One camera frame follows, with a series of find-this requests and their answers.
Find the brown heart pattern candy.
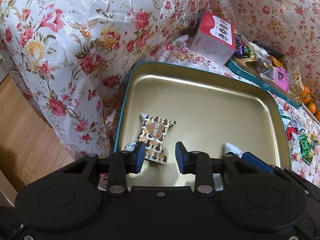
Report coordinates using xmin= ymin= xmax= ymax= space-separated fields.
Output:
xmin=124 ymin=113 xmax=176 ymax=164

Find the green foil candy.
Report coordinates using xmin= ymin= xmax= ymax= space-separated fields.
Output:
xmin=298 ymin=134 xmax=319 ymax=165

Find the teal tin tray with snacks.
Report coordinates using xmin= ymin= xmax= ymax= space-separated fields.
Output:
xmin=227 ymin=55 xmax=303 ymax=110

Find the white packet in tray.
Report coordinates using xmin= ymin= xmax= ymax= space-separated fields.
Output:
xmin=223 ymin=142 xmax=243 ymax=158

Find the white red striped packet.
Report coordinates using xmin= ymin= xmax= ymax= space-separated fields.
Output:
xmin=286 ymin=126 xmax=298 ymax=141

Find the white green striped packet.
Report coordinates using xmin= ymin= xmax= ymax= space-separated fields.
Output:
xmin=278 ymin=105 xmax=303 ymax=133

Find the empty teal gold tin tray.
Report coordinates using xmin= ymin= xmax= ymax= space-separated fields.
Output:
xmin=115 ymin=62 xmax=291 ymax=187

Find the orange mandarin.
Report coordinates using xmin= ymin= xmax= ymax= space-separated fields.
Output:
xmin=307 ymin=102 xmax=317 ymax=115
xmin=300 ymin=85 xmax=313 ymax=106

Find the pink snack packet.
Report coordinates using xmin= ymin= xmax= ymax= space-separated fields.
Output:
xmin=273 ymin=67 xmax=289 ymax=93

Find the brown paper packet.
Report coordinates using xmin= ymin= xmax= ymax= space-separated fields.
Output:
xmin=291 ymin=66 xmax=304 ymax=95

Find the black remote control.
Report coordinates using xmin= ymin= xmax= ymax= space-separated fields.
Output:
xmin=253 ymin=40 xmax=285 ymax=59

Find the red white snack box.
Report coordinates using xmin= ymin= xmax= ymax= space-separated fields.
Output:
xmin=189 ymin=11 xmax=236 ymax=66

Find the floral sofa cover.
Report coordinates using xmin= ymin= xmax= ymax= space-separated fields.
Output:
xmin=1 ymin=0 xmax=319 ymax=187

